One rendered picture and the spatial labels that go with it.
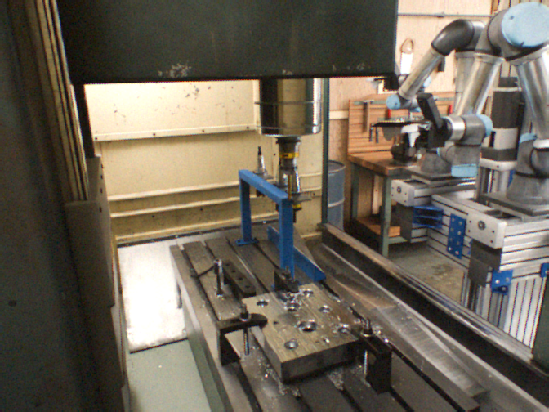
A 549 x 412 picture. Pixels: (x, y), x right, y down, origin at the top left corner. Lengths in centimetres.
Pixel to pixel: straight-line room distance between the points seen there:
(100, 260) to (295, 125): 47
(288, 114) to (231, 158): 113
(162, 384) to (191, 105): 116
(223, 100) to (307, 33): 114
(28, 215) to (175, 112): 140
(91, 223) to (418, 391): 78
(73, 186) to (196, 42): 32
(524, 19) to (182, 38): 93
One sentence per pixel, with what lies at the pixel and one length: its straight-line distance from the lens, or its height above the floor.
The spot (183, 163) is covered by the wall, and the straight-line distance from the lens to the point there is 194.
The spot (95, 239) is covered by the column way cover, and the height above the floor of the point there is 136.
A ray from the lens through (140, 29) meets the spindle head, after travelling 76.
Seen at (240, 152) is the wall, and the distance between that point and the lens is 199.
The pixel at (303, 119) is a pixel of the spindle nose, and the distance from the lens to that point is 89.
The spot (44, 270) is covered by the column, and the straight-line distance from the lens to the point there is 58.
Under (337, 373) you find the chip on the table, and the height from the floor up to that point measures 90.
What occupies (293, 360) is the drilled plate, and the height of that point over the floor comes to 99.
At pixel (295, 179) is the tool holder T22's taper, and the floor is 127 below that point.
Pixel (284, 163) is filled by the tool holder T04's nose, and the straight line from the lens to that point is 96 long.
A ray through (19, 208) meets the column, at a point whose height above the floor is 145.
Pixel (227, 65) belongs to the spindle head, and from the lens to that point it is 78.
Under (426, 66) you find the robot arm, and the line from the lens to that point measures 200.
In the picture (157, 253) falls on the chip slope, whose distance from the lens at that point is 197.
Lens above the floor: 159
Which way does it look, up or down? 18 degrees down
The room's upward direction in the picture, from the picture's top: 2 degrees counter-clockwise
